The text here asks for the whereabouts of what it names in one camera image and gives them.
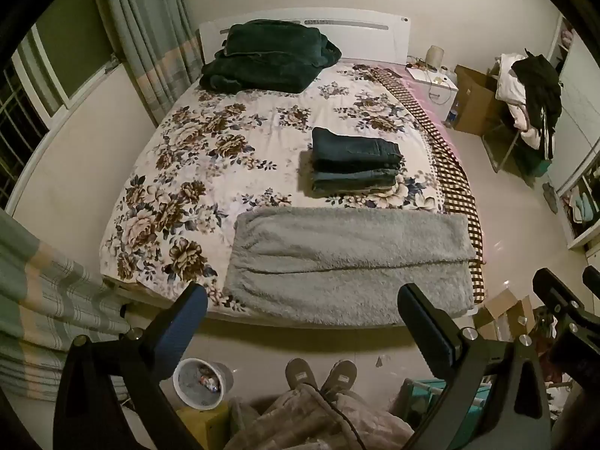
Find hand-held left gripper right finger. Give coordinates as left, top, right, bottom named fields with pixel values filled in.
left=397, top=282, right=551, bottom=450

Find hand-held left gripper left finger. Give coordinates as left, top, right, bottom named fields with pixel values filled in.
left=52, top=282, right=209, bottom=450

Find grey fleece pants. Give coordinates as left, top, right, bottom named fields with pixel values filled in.
left=224, top=207, right=475, bottom=328

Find small open cardboard box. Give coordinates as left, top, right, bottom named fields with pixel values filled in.
left=473, top=288, right=535, bottom=343

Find white trash bin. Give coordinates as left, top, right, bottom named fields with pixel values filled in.
left=172, top=357, right=234, bottom=408

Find teal folded cloth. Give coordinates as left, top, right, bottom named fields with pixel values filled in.
left=574, top=192, right=594, bottom=223

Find green metal rack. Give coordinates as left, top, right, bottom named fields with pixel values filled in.
left=398, top=377, right=488, bottom=432

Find person's right grey shoe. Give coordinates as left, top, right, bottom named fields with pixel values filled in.
left=321, top=360, right=358, bottom=397

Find person's grey shoe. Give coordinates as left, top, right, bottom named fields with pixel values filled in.
left=285, top=358, right=320, bottom=392
left=321, top=360, right=358, bottom=397

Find yellow box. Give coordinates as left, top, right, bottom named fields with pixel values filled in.
left=175, top=405, right=230, bottom=450

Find person's left grey shoe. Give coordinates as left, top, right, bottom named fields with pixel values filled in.
left=285, top=358, right=320, bottom=392

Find green plaid curtain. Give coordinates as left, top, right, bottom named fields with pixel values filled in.
left=89, top=0, right=204, bottom=127
left=0, top=208, right=129, bottom=401

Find brown checked bedsheet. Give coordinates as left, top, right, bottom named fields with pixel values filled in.
left=370, top=68, right=488, bottom=305

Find blue folded jeans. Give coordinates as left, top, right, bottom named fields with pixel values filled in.
left=310, top=166, right=400, bottom=196

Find white wardrobe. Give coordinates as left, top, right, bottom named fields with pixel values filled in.
left=546, top=14, right=600, bottom=249

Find pale pink clothing pile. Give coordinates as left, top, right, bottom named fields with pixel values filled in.
left=513, top=98, right=547, bottom=151

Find dark folded jeans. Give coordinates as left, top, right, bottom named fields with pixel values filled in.
left=312, top=127, right=403, bottom=174

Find black jacket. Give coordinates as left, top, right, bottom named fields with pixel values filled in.
left=511, top=49, right=563, bottom=160

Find large cardboard box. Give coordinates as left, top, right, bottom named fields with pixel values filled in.
left=452, top=64, right=498, bottom=136

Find white clothing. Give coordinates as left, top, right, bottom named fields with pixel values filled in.
left=496, top=54, right=530, bottom=99

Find bed with floral sheet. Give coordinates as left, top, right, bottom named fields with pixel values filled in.
left=100, top=63, right=451, bottom=312

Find pink bedsheet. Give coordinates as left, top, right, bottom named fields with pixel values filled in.
left=389, top=63, right=453, bottom=144

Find white nightstand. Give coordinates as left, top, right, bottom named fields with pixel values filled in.
left=405, top=66, right=460, bottom=120

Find white framed window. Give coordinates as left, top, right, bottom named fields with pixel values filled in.
left=0, top=23, right=123, bottom=207

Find dark green folded blanket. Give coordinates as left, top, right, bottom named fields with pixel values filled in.
left=200, top=19, right=342, bottom=95

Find white bed headboard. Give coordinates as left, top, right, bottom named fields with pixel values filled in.
left=199, top=8, right=410, bottom=65

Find black cable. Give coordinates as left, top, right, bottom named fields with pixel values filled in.
left=319, top=384, right=367, bottom=450

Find metal frame chair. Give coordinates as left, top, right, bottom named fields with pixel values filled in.
left=483, top=70, right=526, bottom=174

